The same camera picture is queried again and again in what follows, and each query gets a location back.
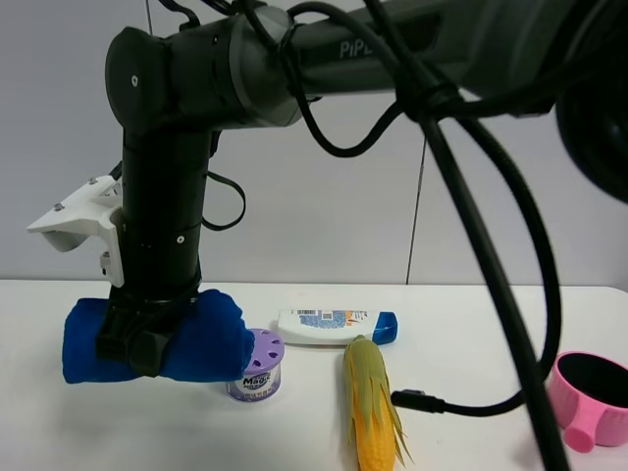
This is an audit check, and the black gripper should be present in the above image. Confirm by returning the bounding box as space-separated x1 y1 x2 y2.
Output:
95 284 199 377

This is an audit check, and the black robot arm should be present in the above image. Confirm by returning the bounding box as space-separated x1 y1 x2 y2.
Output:
92 1 627 382

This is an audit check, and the blue towel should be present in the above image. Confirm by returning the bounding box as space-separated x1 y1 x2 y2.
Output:
61 289 254 384

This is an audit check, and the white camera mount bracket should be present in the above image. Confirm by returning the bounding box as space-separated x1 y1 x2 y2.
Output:
26 175 125 288

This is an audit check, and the purple lid air freshener jar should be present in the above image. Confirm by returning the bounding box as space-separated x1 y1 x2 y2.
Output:
226 329 285 402

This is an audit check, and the white blue-capped lotion tube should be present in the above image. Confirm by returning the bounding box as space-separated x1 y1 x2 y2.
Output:
276 309 398 346

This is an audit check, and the yellow corn cob with husk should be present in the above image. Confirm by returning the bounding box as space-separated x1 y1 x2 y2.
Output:
342 335 410 470

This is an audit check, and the pink toy pot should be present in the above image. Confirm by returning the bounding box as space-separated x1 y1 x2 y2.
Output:
548 351 627 453

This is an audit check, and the black cable with plug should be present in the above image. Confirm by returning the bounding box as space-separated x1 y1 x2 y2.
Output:
169 0 570 471

